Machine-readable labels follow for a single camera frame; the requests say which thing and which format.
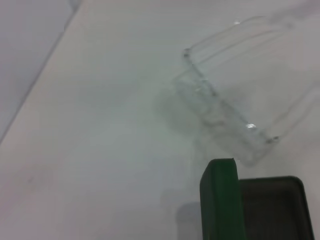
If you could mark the clear plastic glasses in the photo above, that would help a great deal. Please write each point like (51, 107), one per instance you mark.
(212, 100)

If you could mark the green glasses case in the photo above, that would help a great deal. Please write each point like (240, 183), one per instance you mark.
(220, 200)

